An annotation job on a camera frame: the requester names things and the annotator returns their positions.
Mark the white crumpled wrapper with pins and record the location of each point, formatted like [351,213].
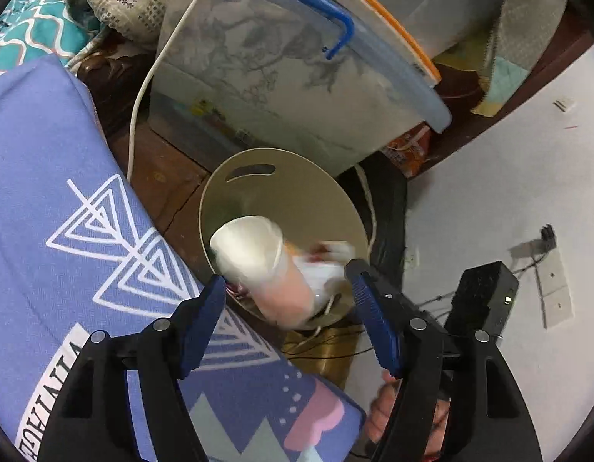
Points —
[326,264]

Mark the dark wooden nightstand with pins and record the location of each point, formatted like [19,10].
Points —
[157,178]

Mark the black plug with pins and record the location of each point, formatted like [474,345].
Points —
[548,238]

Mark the teal patterned bed sheet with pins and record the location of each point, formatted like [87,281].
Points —
[32,24]

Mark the cream quilt grey squares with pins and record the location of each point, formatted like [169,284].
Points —
[124,5]

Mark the white plastic cup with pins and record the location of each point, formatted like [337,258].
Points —
[249,250]

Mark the black bag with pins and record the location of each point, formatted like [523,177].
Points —
[388,211]

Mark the small white wall socket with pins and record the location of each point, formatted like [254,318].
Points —
[412,260]

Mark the orange rimmed flat container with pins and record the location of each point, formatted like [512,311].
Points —
[422,63]

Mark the person's right hand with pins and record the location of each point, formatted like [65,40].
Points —
[384,409]

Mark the large clear storage box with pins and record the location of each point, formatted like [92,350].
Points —
[446,9]

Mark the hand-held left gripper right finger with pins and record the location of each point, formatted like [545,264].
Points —
[376,322]

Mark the white wall socket plate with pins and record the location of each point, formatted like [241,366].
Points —
[554,288]

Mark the blue printed tablecloth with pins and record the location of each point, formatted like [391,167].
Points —
[61,178]

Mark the orange printed bag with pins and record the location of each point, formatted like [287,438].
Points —
[410,149]

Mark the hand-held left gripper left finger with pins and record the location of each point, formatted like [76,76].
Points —
[205,327]

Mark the pastel patchwork quilt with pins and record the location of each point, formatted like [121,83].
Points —
[528,19]

